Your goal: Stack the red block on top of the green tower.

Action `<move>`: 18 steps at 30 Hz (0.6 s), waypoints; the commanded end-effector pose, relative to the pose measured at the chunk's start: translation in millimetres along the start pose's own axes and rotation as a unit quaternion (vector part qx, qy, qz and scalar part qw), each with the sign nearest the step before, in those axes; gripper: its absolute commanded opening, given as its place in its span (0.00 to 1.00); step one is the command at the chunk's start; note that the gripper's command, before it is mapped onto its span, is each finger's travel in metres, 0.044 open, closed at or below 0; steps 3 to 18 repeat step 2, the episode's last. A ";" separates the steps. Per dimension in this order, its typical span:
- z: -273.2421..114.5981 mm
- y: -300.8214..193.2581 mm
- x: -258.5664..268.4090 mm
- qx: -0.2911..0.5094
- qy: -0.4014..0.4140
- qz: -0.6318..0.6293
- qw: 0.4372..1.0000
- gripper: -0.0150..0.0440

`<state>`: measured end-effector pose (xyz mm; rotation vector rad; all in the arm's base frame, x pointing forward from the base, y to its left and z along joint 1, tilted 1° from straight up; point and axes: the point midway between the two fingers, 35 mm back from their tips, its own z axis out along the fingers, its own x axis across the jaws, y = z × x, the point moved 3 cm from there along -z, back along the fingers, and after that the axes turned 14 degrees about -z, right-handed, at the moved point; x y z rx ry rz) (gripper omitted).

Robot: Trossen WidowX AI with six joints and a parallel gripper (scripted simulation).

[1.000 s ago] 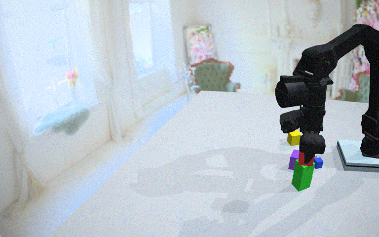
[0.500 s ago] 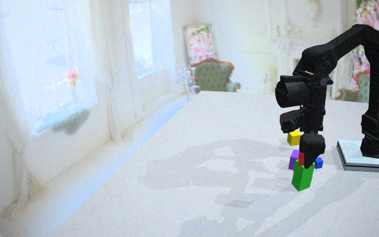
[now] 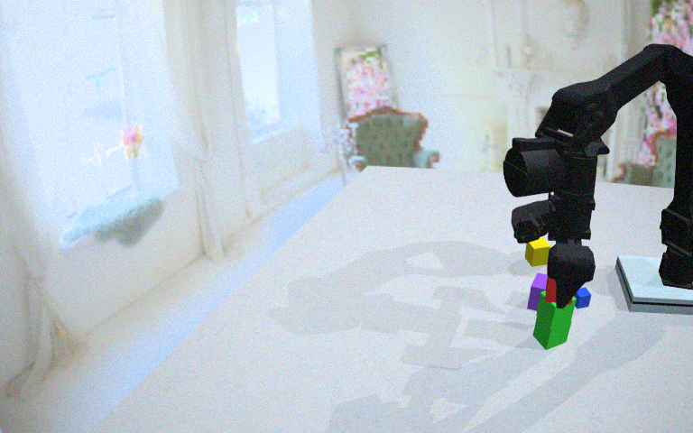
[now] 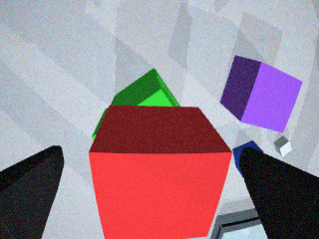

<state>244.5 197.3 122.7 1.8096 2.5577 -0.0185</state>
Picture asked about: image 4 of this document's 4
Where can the green cube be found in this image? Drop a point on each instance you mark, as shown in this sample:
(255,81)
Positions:
(141,80)
(151,93)

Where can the red block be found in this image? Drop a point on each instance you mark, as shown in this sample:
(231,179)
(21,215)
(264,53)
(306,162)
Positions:
(158,172)

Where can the purple cube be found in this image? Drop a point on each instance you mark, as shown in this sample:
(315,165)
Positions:
(260,95)

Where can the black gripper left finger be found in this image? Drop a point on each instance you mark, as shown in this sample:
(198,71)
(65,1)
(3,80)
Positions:
(27,191)

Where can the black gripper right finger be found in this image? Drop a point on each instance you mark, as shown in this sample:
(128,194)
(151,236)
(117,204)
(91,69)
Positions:
(285,197)

